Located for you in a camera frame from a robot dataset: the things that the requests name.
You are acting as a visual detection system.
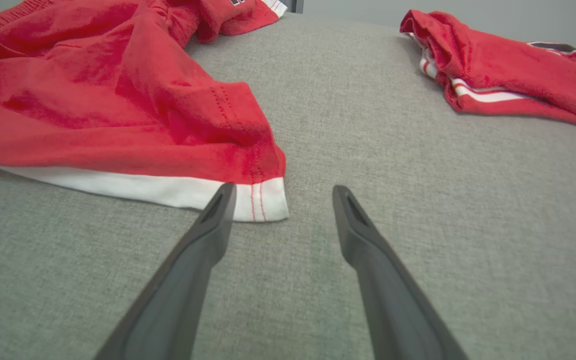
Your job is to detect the red white sports shorts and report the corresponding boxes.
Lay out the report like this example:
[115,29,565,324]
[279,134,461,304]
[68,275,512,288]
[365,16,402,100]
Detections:
[0,0,290,223]

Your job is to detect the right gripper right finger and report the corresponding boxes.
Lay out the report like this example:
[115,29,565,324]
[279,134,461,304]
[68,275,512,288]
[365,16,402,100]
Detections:
[332,185,469,360]

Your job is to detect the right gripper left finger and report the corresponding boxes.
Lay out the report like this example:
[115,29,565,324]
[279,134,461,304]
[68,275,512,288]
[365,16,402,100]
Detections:
[93,182,238,360]

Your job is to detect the red white jersey shirt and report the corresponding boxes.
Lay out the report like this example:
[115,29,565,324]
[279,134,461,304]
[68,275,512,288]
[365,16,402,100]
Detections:
[399,9,576,134]

